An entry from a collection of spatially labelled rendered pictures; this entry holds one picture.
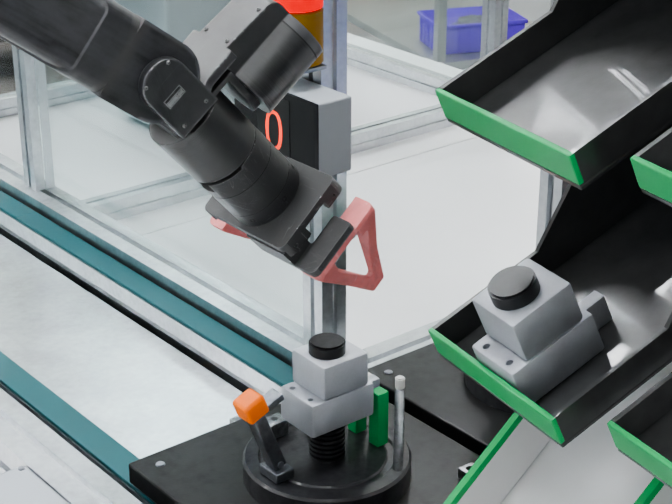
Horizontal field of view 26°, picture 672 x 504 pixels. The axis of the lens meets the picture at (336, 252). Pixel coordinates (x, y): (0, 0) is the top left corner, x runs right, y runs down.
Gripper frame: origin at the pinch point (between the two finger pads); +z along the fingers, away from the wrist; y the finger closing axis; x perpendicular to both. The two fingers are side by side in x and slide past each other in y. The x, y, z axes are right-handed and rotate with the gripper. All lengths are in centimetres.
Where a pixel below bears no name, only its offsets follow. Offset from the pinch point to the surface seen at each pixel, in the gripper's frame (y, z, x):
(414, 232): 55, 60, -22
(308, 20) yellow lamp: 17.1, -3.0, -17.3
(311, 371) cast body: 0.2, 5.6, 7.7
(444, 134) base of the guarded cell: 82, 79, -45
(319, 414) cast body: -1.4, 7.6, 10.1
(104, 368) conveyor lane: 37.5, 18.0, 17.0
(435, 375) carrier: 8.1, 26.9, -0.6
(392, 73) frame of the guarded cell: 109, 86, -55
